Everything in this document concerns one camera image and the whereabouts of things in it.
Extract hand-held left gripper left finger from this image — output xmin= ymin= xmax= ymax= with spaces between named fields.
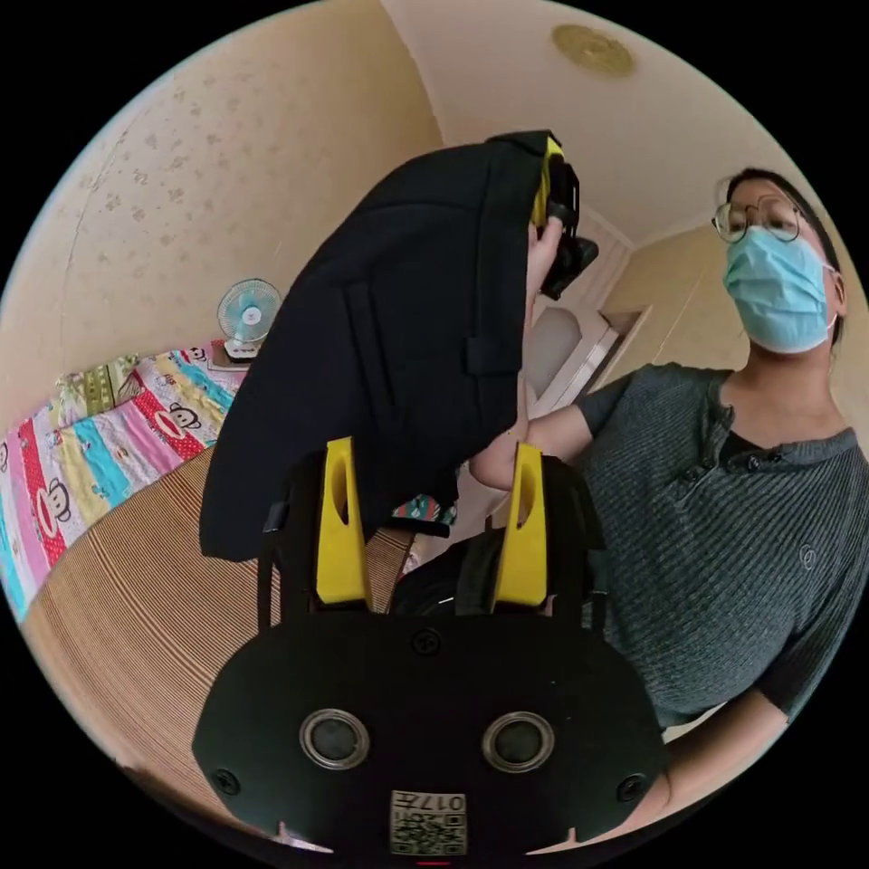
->
xmin=315 ymin=436 xmax=373 ymax=606

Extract person's body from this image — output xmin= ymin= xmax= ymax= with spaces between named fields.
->
xmin=526 ymin=166 xmax=869 ymax=736

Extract black pants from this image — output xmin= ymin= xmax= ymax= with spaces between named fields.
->
xmin=198 ymin=129 xmax=565 ymax=563

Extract person's left forearm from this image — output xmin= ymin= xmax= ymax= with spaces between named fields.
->
xmin=651 ymin=691 xmax=792 ymax=833

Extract white door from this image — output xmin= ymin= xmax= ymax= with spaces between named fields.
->
xmin=526 ymin=202 xmax=654 ymax=419

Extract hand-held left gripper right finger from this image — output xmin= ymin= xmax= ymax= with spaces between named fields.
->
xmin=492 ymin=441 xmax=549 ymax=606

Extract bed with woven mat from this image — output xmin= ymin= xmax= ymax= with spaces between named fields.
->
xmin=0 ymin=344 xmax=457 ymax=826

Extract small white table fan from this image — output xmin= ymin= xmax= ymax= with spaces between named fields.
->
xmin=215 ymin=276 xmax=283 ymax=362

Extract person's right hand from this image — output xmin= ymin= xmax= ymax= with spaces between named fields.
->
xmin=525 ymin=215 xmax=565 ymax=297

